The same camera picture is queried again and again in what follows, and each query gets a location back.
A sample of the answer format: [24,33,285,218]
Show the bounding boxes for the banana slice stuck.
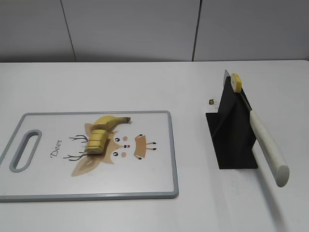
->
[230,73,242,93]

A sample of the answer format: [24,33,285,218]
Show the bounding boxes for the white-handled kitchen knife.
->
[224,70,290,188]

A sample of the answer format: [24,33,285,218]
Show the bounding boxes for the yellow banana stem half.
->
[91,116,131,131]

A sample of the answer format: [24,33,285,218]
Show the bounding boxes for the sliced banana pieces stack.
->
[84,129,109,155]

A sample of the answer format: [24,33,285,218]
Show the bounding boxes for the black knife stand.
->
[206,76,258,169]

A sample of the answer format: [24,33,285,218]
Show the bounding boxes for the white grey deer cutting board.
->
[0,110,179,203]

